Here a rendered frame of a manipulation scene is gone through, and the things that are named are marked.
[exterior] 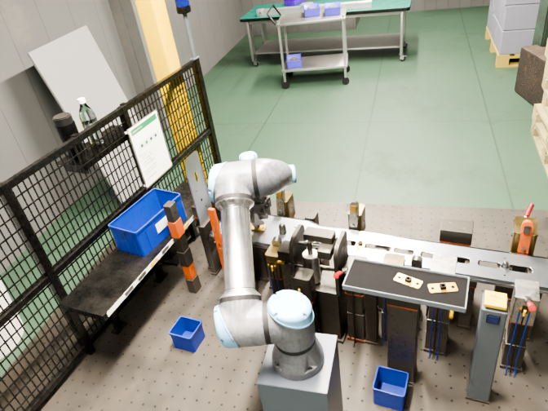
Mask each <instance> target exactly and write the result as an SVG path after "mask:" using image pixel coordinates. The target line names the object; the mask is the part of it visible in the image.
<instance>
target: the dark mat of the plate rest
mask: <svg viewBox="0 0 548 411"><path fill-rule="evenodd" d="M397 273H401V274H404V275H406V276H411V277H412V278H415V279H418V280H420V281H423V283H422V285H421V287H420V288H419V289H415V288H413V287H410V286H408V285H404V284H401V283H400V282H397V281H394V278H395V277H396V275H397ZM449 282H454V283H456V285H457V288H458V292H448V293H437V294H431V293H430V291H429V289H428V286H427V285H428V284H438V283H449ZM467 282H468V279H466V278H461V277H456V276H447V275H442V274H437V273H432V272H423V271H418V270H413V269H408V268H402V267H393V266H388V265H383V264H378V263H369V262H364V261H359V260H354V262H353V264H352V266H351V270H350V271H349V274H348V276H347V279H346V282H345V284H344V285H349V286H354V287H358V288H362V289H371V290H375V291H380V292H384V293H389V294H397V295H401V296H405V297H410V298H418V299H422V300H427V301H432V302H436V303H444V304H448V305H453V306H458V307H465V303H466V290H467Z"/></svg>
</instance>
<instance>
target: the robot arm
mask: <svg viewBox="0 0 548 411"><path fill-rule="evenodd" d="M293 183H297V176H296V169H295V165H287V164H286V163H285V162H283V161H278V160H274V159H268V158H259V159H258V156H257V154H256V153H255V152H251V151H248V152H244V153H242V154H241V155H240V156H239V161H233V162H227V161H226V162H224V163H220V164H216V165H214V166H212V168H211V169H210V174H209V179H208V189H209V197H210V200H211V202H213V203H215V207H216V208H217V209H218V210H219V211H220V212H221V228H222V243H223V274H224V289H225V291H224V294H223V295H222V296H221V297H220V298H219V302H220V305H217V306H216V307H214V324H215V328H216V332H217V335H218V338H219V341H220V343H221V344H222V345H223V346H224V347H226V348H235V347H237V348H241V347H254V346H262V345H271V344H274V347H273V350H272V363H273V366H274V369H275V370H276V371H277V372H278V374H279V375H280V376H282V377H283V378H286V379H288V380H291V381H302V380H306V379H309V378H311V377H313V376H315V375H316V374H317V373H318V372H319V371H320V369H321V368H322V366H323V364H324V360H325V356H324V350H323V347H322V345H321V343H320V341H319V340H318V338H317V337H316V331H315V325H314V312H313V310H312V305H311V303H310V301H309V299H308V298H307V297H306V296H304V295H303V294H301V293H299V292H298V291H295V290H290V289H286V290H281V291H278V292H276V294H273V295H272V296H271V297H270V298H269V300H268V301H262V299H261V294H260V293H259V292H257V291H256V289H255V283H254V261H253V250H252V238H251V227H250V223H252V225H253V226H254V227H255V228H256V229H258V225H259V226H260V225H264V221H262V219H268V215H267V214H266V213H267V211H268V210H269V209H270V207H271V206H272V203H271V198H270V195H272V194H275V193H277V192H280V191H282V190H284V189H286V188H287V187H289V185H291V184H293Z"/></svg>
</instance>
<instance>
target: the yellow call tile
mask: <svg viewBox="0 0 548 411"><path fill-rule="evenodd" d="M484 306H485V307H491V308H496V309H500V310H504V311H506V309H507V294H504V293H499V292H494V291H489V290H485V292H484Z"/></svg>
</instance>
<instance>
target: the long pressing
mask: <svg viewBox="0 0 548 411"><path fill-rule="evenodd" d="M262 221H264V226H267V227H266V229H265V230H264V231H263V232H262V231H257V230H252V229H251V238H252V246H254V247H259V248H264V249H268V248H269V246H270V245H271V243H272V239H273V237H274V236H278V237H279V238H281V239H282V242H283V240H286V241H290V238H291V236H292V234H293V233H294V230H295V229H296V228H294V227H297V226H298V225H299V224H302V225H303V226H304V229H305V230H306V228H307V227H314V228H324V229H330V230H335V231H336V236H337V237H339V234H340V232H341V231H342V230H343V231H347V240H348V241H353V242H356V241H357V239H358V237H363V238H367V241H366V244H370V245H380V246H386V247H390V248H391V251H382V250H373V249H367V248H364V250H363V251H362V252H361V251H355V250H354V247H355V246H351V245H349V246H348V257H349V255H350V254H355V255H360V256H365V257H367V258H368V259H369V260H374V261H379V262H382V261H383V258H384V255H385V253H392V254H399V253H395V252H394V250H395V249H402V250H412V251H413V254H412V255H409V254H402V255H404V256H405V260H406V261H405V266H406V267H411V261H412V257H413V256H414V255H419V256H421V254H422V253H429V254H444V255H449V256H455V257H457V258H461V259H469V260H470V263H468V264H466V263H457V266H456V273H455V274H456V275H461V276H469V277H470V281H473V282H478V283H483V284H488V285H497V286H502V287H507V288H512V289H514V286H515V279H517V278H518V279H523V280H528V281H537V282H539V293H541V294H548V258H546V257H540V256H534V255H528V254H517V253H511V252H506V251H500V250H489V249H483V248H477V247H471V246H464V245H454V244H448V243H442V242H436V241H425V240H419V239H413V238H408V237H402V236H391V235H385V234H379V233H373V232H362V231H356V230H350V229H344V228H333V227H327V226H322V225H319V224H317V223H314V222H312V221H311V220H307V219H296V218H290V217H284V216H278V215H271V214H268V219H262ZM280 223H284V224H285V226H286V231H287V233H286V234H285V235H281V234H280V233H279V225H280ZM393 241H394V242H393ZM421 257H422V256H421ZM504 258H505V259H504ZM479 261H483V262H488V263H498V264H499V265H500V268H493V267H483V266H480V265H479ZM504 261H507V262H508V263H509V266H515V267H526V268H530V269H531V270H532V273H524V272H514V271H511V270H510V269H509V266H508V269H505V268H502V267H501V265H502V263H503V262H504ZM431 262H432V259H430V258H425V257H422V269H426V270H431ZM503 275H505V276H503Z"/></svg>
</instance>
